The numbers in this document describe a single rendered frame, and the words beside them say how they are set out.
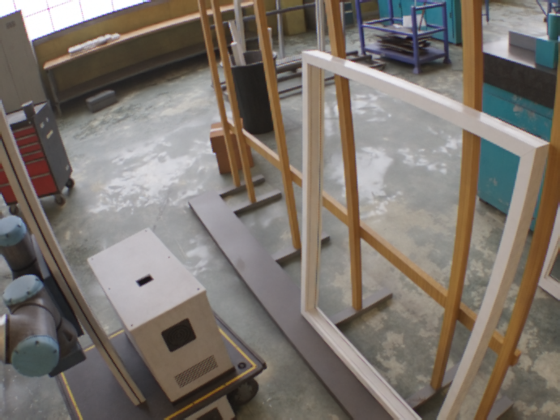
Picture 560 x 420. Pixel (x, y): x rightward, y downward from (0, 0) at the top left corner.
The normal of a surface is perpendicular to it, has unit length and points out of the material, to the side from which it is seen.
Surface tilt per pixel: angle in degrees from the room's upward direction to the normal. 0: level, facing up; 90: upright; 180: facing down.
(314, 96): 90
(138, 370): 0
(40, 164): 90
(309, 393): 0
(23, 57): 90
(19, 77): 90
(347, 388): 0
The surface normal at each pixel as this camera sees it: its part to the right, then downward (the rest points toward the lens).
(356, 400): -0.14, -0.83
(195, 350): 0.59, 0.36
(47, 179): 0.11, 0.52
